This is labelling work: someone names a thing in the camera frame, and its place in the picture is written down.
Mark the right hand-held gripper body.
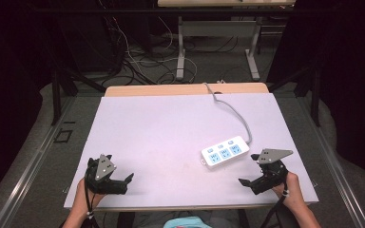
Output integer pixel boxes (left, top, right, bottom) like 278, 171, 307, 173
250, 148, 295, 196

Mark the white power strip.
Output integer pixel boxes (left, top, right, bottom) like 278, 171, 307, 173
201, 135, 251, 169

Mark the grey metal floor rail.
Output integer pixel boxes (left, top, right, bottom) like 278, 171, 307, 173
297, 96, 365, 228
0, 96, 77, 228

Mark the person's right hand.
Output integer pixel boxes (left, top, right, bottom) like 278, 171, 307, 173
271, 171, 306, 211

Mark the wooden table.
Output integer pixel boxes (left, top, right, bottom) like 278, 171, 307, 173
104, 82, 270, 98

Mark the grey power strip cable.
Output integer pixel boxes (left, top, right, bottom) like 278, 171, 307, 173
202, 82, 254, 145

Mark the right hand-held gripper cable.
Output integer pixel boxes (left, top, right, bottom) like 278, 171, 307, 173
259, 172, 291, 228

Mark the left hand-held gripper cable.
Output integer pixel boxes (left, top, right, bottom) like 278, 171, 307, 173
84, 177, 100, 228

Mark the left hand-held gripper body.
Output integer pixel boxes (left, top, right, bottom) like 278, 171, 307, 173
85, 153, 129, 196

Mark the white table board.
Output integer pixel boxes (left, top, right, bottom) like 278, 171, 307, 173
63, 92, 319, 210

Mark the turquoise shirt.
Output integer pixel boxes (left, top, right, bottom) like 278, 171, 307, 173
163, 216, 214, 228

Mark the person's left hand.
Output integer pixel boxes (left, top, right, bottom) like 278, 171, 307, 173
74, 177, 106, 220

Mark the black floor cable bundle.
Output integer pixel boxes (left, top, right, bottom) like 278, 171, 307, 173
99, 12, 179, 86

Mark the desk with metal legs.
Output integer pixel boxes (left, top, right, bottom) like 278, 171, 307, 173
157, 0, 297, 82

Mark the black metal stand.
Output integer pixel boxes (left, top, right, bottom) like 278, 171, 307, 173
266, 61, 323, 128
50, 65, 106, 126

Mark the hand-held gripper cable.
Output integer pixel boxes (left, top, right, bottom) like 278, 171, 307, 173
84, 177, 100, 228
259, 172, 291, 228

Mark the white floor cable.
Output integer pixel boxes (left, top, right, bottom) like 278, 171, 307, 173
101, 12, 199, 85

